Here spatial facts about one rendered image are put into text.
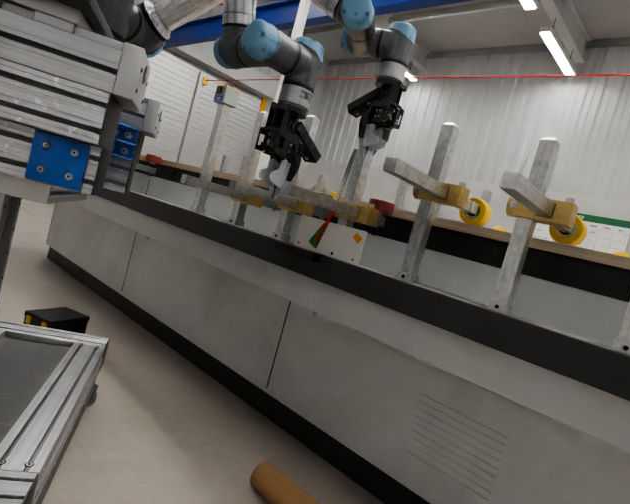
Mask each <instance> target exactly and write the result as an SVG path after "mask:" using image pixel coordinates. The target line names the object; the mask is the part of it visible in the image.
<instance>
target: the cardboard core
mask: <svg viewBox="0 0 630 504"><path fill-rule="evenodd" d="M250 485H251V486H252V487H253V488H254V489H255V490H256V491H258V492H259V493H260V494H261V495H262V496H263V497H264V498H265V499H266V500H267V501H269V502H270V503H271V504H320V503H319V502H318V501H317V500H315V499H314V498H313V497H312V496H311V495H309V494H308V493H307V492H306V491H304V490H303V489H302V488H301V487H300V486H298V485H297V484H296V483H295V482H294V481H292V480H291V479H290V478H289V477H287V476H286V475H285V474H284V473H283V472H281V471H280V470H279V469H278V468H276V467H275V466H274V465H273V464H272V463H270V462H269V461H263V462H261V463H260V464H259V465H258V466H257V467H256V468H255V469H254V471H253V472H252V475H251V477H250Z"/></svg>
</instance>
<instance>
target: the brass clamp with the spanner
mask: <svg viewBox="0 0 630 504"><path fill-rule="evenodd" d="M341 202H343V203H346V204H349V205H352V206H355V207H357V208H360V209H359V213H358V217H357V218H353V217H349V216H346V215H343V214H340V213H337V212H335V213H334V216H335V217H338V218H342V219H346V220H350V221H353V222H357V223H361V224H365V225H369V226H373V227H375V225H376V221H377V218H378V214H379V210H377V209H374V208H371V207H367V206H363V205H358V204H354V203H349V202H344V201H341Z"/></svg>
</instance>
